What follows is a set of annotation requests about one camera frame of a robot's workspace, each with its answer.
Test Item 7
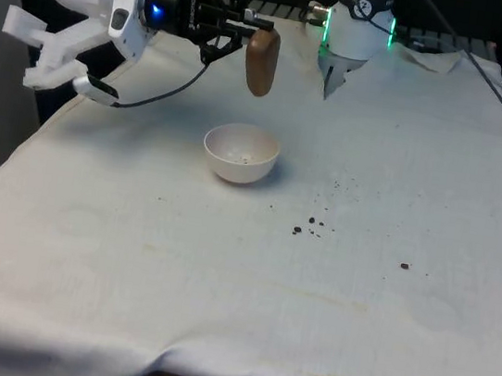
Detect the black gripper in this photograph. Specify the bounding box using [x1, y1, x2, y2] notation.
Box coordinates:
[131, 0, 279, 74]

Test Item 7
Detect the white bowl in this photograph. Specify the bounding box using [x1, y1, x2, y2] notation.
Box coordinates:
[198, 118, 285, 190]

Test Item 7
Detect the silver black sensor bar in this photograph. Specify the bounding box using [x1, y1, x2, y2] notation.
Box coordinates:
[69, 70, 123, 109]

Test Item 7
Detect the white printed bracket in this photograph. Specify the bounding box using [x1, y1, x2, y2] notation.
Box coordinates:
[0, 3, 117, 100]

